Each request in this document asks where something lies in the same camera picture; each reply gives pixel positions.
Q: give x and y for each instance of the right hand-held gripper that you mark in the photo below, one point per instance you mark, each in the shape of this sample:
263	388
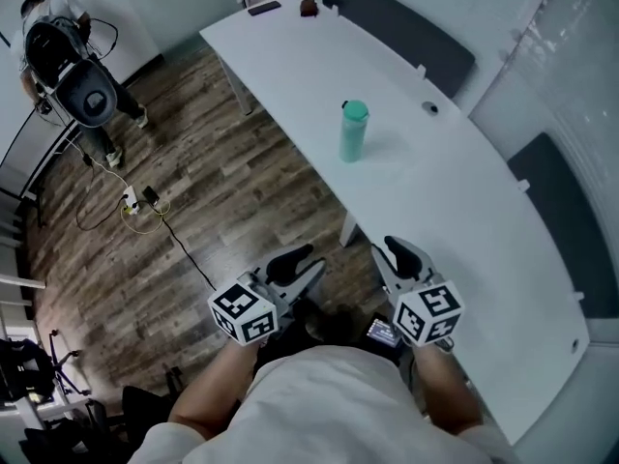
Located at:
428	314

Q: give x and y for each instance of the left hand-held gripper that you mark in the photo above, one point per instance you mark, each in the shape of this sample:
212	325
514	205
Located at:
242	312

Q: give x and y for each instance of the teal water bottle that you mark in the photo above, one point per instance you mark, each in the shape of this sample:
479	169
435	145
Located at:
350	140

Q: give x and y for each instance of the green round plastic cap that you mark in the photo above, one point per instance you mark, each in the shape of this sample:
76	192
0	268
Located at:
354	109

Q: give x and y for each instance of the person's right forearm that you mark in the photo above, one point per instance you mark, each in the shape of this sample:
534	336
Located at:
447	389

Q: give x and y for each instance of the person's left forearm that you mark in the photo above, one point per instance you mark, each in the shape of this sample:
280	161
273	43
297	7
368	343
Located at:
217	385

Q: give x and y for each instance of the person's left black shoe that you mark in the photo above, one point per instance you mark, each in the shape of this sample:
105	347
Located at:
304	317

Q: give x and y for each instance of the person's black shoe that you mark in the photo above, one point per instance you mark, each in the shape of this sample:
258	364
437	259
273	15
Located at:
304	317
344	324

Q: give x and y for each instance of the white table leg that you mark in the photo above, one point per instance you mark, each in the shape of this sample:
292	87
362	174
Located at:
237	87
348	230

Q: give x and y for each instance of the small black display device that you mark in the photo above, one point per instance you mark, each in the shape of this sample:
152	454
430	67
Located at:
383	332

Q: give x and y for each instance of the person's right black shoe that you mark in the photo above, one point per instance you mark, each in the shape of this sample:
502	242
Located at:
344	324

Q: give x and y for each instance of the person's white t-shirt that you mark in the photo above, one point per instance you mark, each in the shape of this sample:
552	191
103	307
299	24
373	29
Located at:
324	409

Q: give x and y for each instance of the black power adapter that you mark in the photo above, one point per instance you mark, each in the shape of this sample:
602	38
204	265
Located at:
151	196

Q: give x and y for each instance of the dark desk partition panel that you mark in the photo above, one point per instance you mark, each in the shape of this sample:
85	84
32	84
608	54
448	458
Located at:
566	220
396	27

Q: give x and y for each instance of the white power strip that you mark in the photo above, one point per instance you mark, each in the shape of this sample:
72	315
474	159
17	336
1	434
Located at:
130	198

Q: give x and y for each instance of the black office chair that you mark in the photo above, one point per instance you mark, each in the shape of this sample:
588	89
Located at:
140	404

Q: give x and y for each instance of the dark red small box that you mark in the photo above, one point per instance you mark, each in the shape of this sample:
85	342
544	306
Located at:
308	8

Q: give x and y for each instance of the black phone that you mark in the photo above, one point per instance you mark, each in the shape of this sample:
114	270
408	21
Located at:
264	8

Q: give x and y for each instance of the white shelf unit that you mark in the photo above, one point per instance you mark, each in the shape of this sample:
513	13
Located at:
14	283

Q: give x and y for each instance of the whiteboard on black stand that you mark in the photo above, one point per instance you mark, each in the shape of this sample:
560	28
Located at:
34	153

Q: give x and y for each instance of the black chair with star base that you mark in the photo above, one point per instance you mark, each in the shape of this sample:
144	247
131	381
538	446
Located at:
24	365

